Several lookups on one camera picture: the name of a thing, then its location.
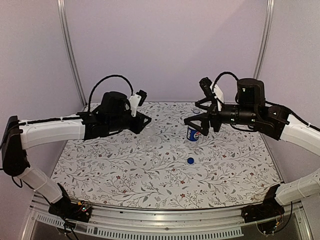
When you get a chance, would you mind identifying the aluminium front rail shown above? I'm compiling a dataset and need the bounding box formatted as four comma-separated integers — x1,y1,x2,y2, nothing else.
21,195,315,240

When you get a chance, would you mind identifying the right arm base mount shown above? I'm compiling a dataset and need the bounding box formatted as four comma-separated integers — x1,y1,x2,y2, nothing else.
241,184,285,235

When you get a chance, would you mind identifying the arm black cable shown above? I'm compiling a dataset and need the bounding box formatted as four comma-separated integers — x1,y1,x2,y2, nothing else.
86,74,134,113
212,71,240,86

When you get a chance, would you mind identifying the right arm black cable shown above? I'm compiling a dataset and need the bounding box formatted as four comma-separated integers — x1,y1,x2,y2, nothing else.
212,71,240,86

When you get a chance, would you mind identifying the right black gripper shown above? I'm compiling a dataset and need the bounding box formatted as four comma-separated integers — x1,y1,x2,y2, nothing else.
184,96,258,135

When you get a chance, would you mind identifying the left aluminium frame post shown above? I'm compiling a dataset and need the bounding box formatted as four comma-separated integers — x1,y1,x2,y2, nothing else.
56,0,87,107

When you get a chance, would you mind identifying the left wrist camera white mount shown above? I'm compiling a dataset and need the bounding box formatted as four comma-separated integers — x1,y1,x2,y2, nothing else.
128,90,147,117

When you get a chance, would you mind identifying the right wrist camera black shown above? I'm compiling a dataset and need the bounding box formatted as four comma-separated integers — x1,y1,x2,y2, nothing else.
199,77,225,112

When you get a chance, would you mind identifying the right aluminium frame post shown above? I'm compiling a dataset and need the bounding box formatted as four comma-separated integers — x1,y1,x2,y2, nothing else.
253,0,275,79

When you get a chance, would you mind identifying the aluminium frame post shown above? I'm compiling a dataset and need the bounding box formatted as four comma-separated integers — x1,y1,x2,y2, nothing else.
56,0,87,107
253,0,275,79

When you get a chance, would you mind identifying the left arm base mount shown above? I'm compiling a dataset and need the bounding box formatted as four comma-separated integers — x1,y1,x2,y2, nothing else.
48,183,92,223

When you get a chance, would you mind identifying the small clear bottle white cap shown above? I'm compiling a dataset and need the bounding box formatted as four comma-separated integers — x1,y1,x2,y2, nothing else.
141,123,159,152

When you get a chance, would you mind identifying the blue bottle cap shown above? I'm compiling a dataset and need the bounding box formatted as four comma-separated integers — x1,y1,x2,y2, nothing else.
187,157,195,165

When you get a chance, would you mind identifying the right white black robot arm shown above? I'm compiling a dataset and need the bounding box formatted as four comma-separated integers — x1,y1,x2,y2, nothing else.
184,77,320,155

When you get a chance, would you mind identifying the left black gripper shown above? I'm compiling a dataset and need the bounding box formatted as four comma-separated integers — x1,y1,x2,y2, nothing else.
107,111,151,134

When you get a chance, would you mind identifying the floral patterned table mat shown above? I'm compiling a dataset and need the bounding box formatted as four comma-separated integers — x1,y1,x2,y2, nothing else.
51,102,281,209

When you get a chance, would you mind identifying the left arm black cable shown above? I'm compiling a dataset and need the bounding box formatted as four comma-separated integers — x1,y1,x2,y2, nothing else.
86,74,134,113

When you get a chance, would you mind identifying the clear plastic Pepsi bottle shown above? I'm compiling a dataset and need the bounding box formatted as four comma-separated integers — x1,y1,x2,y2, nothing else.
185,107,201,149

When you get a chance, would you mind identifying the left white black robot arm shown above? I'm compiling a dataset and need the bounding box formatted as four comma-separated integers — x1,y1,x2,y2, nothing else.
0,90,151,217

